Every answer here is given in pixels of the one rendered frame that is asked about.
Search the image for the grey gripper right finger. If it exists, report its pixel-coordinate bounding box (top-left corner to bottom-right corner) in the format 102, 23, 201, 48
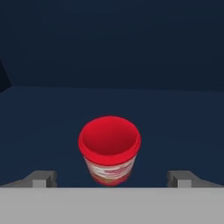
166, 170, 224, 188

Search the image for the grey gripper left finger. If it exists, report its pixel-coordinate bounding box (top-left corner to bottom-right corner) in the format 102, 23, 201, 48
0, 170, 58, 188

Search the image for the red jam jar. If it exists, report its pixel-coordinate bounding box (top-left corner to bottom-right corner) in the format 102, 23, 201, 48
77, 115, 143, 187

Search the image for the dark blue cabinet interior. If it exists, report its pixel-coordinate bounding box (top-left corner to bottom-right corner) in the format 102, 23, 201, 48
0, 0, 224, 188

